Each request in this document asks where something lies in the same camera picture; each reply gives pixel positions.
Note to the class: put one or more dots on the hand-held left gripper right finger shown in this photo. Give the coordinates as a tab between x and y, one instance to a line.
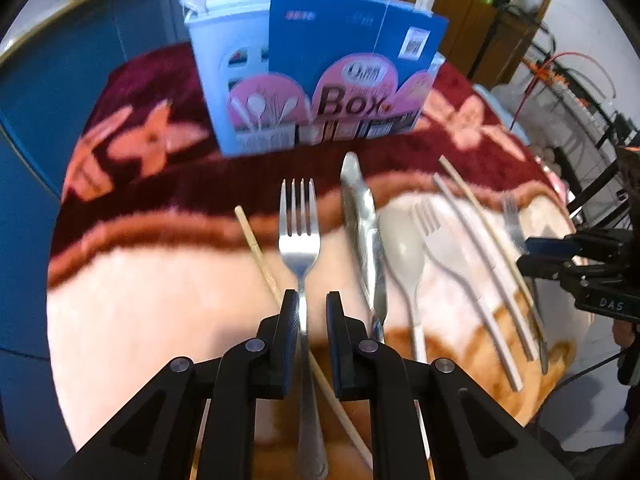
335	345

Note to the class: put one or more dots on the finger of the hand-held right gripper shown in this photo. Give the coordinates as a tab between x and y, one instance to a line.
542	267
550	246

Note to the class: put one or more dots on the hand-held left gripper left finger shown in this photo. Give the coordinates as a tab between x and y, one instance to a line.
292	342

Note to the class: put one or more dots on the small metal fork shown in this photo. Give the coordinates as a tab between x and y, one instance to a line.
512	225

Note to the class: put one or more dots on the beige plastic knife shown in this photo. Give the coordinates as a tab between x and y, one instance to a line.
470	227

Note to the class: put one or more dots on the wooden chopstick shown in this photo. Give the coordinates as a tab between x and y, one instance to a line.
475	204
260	255

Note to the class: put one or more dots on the large metal fork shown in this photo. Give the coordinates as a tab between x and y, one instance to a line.
298	250

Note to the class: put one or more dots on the beige plastic fork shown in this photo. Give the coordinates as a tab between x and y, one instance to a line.
445	255

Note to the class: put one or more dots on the beige plastic spoon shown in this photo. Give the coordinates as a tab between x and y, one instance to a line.
402	250

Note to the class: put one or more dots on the metal table knife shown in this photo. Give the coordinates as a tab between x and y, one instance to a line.
362	230

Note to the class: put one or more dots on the blue utensil holder box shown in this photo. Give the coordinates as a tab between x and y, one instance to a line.
350	35

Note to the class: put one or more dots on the red floral blanket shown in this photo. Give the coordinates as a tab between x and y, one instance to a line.
150	310

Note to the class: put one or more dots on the light blue folded cloth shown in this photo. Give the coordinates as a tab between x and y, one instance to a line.
492	105

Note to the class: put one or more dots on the wooden cabinet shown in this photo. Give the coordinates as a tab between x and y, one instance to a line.
465	35

